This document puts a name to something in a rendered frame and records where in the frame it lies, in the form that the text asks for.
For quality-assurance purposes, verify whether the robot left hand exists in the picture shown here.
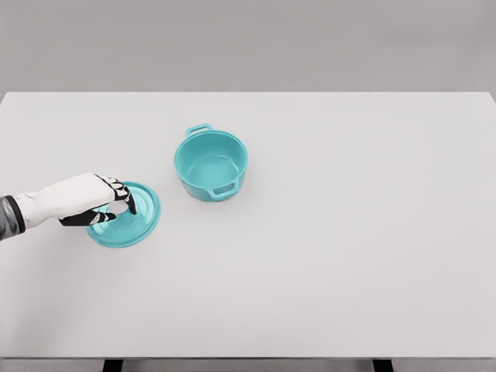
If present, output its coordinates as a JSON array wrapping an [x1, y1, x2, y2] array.
[[40, 172, 138, 228]]

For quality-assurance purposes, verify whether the teal pot lid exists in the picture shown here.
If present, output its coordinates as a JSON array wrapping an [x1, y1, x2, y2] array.
[[85, 181, 161, 250]]

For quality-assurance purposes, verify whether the teal pot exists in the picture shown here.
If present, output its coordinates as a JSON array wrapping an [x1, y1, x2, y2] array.
[[173, 122, 249, 202]]

